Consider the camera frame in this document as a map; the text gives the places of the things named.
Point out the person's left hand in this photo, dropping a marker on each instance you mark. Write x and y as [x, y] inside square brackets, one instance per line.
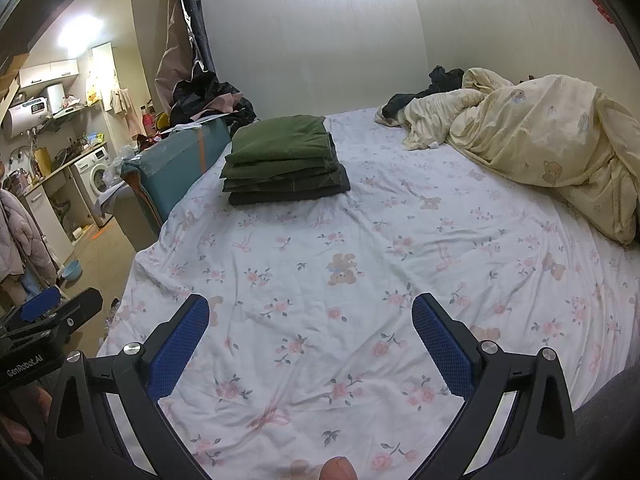
[15, 430]

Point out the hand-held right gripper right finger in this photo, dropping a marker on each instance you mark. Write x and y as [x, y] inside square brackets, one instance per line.
[445, 345]

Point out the folded camouflage pants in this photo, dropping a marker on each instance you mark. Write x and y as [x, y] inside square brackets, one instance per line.
[300, 181]

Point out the grey storage box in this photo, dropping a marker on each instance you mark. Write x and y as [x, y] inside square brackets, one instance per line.
[135, 215]

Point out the person's right hand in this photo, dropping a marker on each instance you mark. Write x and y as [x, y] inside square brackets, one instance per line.
[340, 470]

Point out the red bottle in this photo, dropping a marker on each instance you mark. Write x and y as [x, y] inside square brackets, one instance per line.
[146, 120]

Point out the white paper sheet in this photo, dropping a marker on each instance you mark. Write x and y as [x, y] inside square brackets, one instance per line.
[200, 121]

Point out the pink padded jacket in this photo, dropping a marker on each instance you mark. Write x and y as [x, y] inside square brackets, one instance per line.
[20, 240]

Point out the white washing machine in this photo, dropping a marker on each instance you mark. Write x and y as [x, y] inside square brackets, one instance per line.
[97, 172]

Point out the teal storage box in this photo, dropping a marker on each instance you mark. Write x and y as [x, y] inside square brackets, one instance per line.
[175, 160]

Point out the kitchen counter cabinet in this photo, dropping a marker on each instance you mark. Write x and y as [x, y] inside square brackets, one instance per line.
[47, 215]

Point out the red wall decoration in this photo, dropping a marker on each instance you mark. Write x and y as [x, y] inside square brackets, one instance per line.
[600, 7]

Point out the floral white bed sheet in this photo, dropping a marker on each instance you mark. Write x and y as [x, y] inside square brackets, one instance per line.
[350, 240]

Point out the blue bowl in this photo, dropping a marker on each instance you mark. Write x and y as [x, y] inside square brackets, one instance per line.
[72, 270]

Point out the black garment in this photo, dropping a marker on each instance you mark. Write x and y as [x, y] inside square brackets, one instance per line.
[445, 80]

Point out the white wall cabinet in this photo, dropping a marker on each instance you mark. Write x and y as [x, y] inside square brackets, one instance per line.
[47, 72]

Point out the white water heater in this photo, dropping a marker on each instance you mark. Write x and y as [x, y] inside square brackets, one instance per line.
[27, 110]

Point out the hanging garment cover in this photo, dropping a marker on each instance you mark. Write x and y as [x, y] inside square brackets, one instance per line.
[175, 50]

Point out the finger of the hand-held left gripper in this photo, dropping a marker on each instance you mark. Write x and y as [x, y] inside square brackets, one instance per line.
[35, 305]
[80, 310]

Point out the person's right leg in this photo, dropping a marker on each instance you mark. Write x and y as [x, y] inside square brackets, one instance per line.
[610, 425]

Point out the hanging pink towel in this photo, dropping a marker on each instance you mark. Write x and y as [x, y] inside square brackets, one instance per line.
[131, 117]

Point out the cream duvet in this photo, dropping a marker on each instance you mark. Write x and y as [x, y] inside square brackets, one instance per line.
[540, 130]

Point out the wooden cutting board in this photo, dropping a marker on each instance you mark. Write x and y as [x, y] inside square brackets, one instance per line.
[43, 162]

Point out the clear plastic bag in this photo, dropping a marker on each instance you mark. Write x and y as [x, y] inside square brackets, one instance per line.
[125, 156]

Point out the pile of dark clothes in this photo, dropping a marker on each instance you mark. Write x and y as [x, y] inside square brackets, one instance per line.
[200, 92]

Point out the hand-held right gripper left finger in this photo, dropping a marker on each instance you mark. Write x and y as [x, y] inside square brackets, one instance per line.
[180, 345]

